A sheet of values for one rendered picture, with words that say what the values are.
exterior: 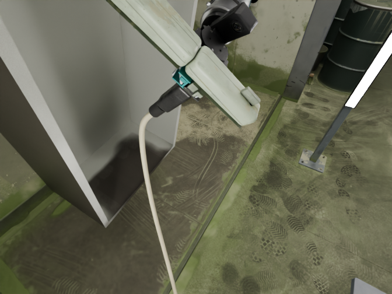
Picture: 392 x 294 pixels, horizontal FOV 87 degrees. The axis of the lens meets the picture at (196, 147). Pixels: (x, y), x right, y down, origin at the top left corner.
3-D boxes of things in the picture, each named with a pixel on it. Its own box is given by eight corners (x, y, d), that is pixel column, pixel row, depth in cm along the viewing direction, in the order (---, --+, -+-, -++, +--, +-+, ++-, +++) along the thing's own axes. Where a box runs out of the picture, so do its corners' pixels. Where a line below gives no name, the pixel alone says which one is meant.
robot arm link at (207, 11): (249, 21, 48) (223, -16, 44) (245, 33, 46) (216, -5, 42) (221, 44, 55) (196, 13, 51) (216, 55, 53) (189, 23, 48)
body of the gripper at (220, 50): (198, 84, 47) (213, 53, 53) (226, 66, 41) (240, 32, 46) (172, 59, 44) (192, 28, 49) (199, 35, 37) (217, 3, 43)
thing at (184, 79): (191, 73, 38) (198, 67, 36) (182, 88, 36) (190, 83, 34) (180, 63, 37) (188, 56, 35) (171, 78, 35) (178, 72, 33)
